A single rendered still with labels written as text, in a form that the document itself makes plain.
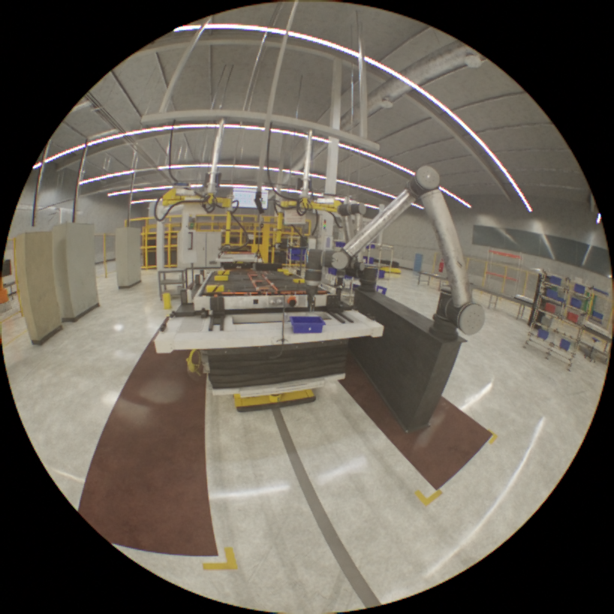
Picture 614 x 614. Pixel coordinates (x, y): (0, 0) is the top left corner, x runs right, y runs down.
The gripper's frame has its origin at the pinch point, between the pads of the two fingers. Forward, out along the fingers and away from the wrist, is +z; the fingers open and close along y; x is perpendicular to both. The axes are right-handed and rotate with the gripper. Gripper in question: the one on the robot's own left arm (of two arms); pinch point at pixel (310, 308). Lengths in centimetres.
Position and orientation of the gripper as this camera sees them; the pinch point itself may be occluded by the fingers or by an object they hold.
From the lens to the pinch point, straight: 140.3
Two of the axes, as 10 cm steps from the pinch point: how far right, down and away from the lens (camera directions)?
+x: -9.8, -0.2, -2.0
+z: -0.8, 9.6, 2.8
